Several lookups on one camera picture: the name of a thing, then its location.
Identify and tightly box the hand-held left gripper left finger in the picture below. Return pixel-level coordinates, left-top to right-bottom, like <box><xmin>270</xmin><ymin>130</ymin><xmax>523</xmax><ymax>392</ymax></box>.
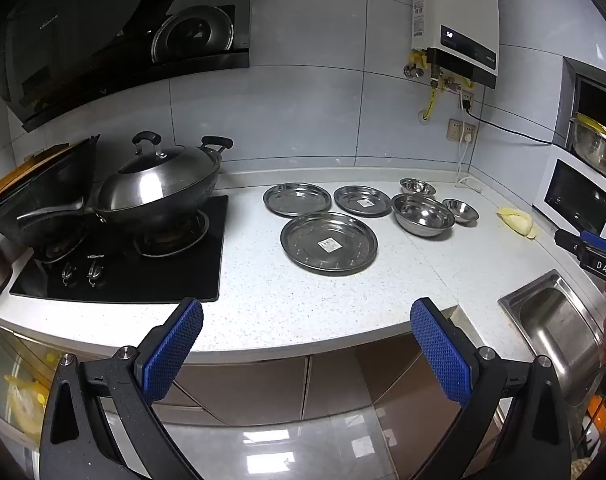
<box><xmin>38</xmin><ymin>297</ymin><xmax>206</xmax><ymax>480</ymax></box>

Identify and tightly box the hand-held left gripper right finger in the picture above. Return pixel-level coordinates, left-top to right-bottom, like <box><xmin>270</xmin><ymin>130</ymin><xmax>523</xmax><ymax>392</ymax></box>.
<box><xmin>409</xmin><ymin>297</ymin><xmax>574</xmax><ymax>480</ymax></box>

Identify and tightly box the small stained steel bowl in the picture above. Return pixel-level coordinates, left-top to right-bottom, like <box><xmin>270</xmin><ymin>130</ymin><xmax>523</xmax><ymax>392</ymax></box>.
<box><xmin>443</xmin><ymin>198</ymin><xmax>480</xmax><ymax>224</ymax></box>

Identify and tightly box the large steel bowl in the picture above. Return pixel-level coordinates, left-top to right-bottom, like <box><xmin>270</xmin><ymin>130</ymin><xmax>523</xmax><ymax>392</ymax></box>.
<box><xmin>392</xmin><ymin>193</ymin><xmax>456</xmax><ymax>237</ymax></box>

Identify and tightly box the large steel plate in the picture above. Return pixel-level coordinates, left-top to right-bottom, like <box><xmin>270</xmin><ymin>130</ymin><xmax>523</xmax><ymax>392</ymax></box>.
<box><xmin>280</xmin><ymin>211</ymin><xmax>378</xmax><ymax>276</ymax></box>

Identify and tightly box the small labelled steel plate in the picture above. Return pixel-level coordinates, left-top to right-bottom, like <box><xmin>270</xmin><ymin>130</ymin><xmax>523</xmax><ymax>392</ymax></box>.
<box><xmin>334</xmin><ymin>185</ymin><xmax>394</xmax><ymax>218</ymax></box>

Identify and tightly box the small plain steel plate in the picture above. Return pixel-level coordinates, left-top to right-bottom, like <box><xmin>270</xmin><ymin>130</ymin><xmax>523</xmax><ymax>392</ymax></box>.
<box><xmin>263</xmin><ymin>182</ymin><xmax>332</xmax><ymax>218</ymax></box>

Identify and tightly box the white microwave oven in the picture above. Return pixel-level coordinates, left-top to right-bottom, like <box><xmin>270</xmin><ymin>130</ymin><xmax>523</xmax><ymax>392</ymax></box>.
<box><xmin>533</xmin><ymin>152</ymin><xmax>606</xmax><ymax>242</ymax></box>

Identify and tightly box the yellow dish cloth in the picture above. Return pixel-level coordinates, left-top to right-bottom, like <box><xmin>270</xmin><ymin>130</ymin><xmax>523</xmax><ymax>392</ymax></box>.
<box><xmin>496</xmin><ymin>206</ymin><xmax>538</xmax><ymax>239</ymax></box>

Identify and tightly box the steel sink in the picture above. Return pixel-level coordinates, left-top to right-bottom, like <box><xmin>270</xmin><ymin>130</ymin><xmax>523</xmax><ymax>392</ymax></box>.
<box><xmin>498</xmin><ymin>269</ymin><xmax>606</xmax><ymax>407</ymax></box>

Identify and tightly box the black glass gas stove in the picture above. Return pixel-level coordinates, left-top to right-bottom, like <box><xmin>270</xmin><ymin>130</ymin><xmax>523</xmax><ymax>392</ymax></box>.
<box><xmin>9</xmin><ymin>195</ymin><xmax>230</xmax><ymax>304</ymax></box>

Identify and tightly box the steel basin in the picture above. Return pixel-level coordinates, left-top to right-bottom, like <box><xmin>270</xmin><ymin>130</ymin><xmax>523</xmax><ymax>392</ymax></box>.
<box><xmin>570</xmin><ymin>114</ymin><xmax>606</xmax><ymax>186</ymax></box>

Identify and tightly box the brown base cabinet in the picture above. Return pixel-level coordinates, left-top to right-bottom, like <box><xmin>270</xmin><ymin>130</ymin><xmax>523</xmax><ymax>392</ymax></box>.
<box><xmin>0</xmin><ymin>320</ymin><xmax>514</xmax><ymax>480</ymax></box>

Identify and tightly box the steel wok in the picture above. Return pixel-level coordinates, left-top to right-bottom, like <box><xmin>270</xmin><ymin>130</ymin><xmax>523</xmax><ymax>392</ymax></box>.
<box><xmin>93</xmin><ymin>135</ymin><xmax>234</xmax><ymax>232</ymax></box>

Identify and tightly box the yellow plastic bag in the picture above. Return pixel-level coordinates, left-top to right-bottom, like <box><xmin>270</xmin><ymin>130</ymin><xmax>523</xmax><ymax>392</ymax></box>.
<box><xmin>4</xmin><ymin>375</ymin><xmax>50</xmax><ymax>437</ymax></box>

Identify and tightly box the small clean steel bowl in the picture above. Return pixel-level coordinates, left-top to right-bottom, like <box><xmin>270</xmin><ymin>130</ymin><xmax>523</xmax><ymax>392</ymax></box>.
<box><xmin>399</xmin><ymin>177</ymin><xmax>436</xmax><ymax>196</ymax></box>

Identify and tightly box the steel wok lid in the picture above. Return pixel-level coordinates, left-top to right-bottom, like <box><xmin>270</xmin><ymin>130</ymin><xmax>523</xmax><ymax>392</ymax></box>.
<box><xmin>99</xmin><ymin>131</ymin><xmax>220</xmax><ymax>211</ymax></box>

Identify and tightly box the yellow gas pipe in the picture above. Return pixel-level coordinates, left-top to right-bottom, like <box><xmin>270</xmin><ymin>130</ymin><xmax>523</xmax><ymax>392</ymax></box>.
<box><xmin>404</xmin><ymin>50</ymin><xmax>476</xmax><ymax>122</ymax></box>

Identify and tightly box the black frying pan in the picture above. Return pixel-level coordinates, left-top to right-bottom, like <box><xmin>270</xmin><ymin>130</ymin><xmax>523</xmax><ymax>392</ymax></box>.
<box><xmin>0</xmin><ymin>135</ymin><xmax>102</xmax><ymax>249</ymax></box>

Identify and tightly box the wooden cutting board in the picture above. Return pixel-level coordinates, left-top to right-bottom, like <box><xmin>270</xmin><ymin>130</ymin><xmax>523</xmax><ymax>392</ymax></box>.
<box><xmin>0</xmin><ymin>142</ymin><xmax>86</xmax><ymax>206</ymax></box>

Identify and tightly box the white water heater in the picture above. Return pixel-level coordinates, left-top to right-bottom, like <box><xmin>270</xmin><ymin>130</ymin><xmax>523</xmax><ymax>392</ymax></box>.
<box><xmin>410</xmin><ymin>0</ymin><xmax>500</xmax><ymax>90</ymax></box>

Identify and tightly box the black range hood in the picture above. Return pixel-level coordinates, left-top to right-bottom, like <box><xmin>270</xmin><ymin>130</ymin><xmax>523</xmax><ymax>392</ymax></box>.
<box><xmin>0</xmin><ymin>0</ymin><xmax>254</xmax><ymax>133</ymax></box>

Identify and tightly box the black power cable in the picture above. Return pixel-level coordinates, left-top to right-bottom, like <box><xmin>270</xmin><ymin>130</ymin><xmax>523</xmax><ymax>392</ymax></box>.
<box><xmin>462</xmin><ymin>101</ymin><xmax>568</xmax><ymax>150</ymax></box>

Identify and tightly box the white power cable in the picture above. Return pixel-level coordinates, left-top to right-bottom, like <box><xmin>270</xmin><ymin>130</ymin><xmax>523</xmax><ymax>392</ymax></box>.
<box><xmin>455</xmin><ymin>130</ymin><xmax>484</xmax><ymax>194</ymax></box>

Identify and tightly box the double wall socket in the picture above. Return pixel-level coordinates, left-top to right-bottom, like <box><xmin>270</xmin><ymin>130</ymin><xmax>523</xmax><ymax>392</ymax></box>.
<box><xmin>447</xmin><ymin>119</ymin><xmax>478</xmax><ymax>144</ymax></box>

